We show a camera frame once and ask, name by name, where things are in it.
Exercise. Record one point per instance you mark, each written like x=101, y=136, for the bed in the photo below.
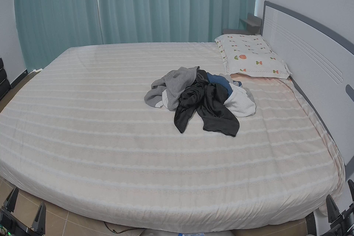
x=110, y=132

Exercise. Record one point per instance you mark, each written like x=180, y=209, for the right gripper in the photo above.
x=344, y=223

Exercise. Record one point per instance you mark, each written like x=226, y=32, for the black chest of drawers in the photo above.
x=4, y=82

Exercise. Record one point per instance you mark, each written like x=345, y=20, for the black T-shirt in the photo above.
x=215, y=110

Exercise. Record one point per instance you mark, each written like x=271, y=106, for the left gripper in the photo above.
x=13, y=225

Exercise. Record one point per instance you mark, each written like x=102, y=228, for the pile of clothes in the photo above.
x=177, y=80

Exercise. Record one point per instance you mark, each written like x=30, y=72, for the white printed pillow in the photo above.
x=249, y=55

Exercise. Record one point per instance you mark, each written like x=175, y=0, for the grey bedside table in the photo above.
x=251, y=22

